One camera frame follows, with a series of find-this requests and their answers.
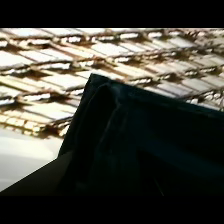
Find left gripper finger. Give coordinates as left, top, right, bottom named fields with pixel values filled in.
left=0, top=150, right=74, bottom=197

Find black pants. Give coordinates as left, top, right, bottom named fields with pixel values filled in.
left=57, top=73, right=224, bottom=197

